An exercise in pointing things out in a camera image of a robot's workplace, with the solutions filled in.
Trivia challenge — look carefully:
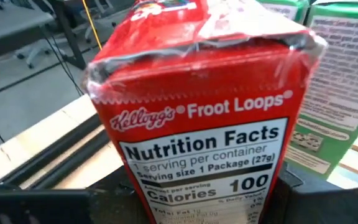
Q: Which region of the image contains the yellow cable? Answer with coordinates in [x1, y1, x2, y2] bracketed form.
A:
[81, 0, 103, 51]

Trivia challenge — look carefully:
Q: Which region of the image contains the white-base office chair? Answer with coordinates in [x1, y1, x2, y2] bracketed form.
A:
[14, 39, 70, 70]
[84, 0, 132, 44]

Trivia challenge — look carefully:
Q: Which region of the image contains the dark grey desk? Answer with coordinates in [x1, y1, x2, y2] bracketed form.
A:
[0, 0, 87, 72]

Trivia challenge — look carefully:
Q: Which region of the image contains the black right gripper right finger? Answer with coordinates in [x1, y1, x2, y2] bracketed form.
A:
[261, 164, 358, 224]

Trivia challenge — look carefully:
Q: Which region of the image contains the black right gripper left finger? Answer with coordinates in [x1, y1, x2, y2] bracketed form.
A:
[0, 172, 154, 224]

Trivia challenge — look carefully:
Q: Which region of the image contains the red Froot Loops cereal box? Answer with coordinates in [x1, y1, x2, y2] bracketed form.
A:
[82, 0, 329, 224]

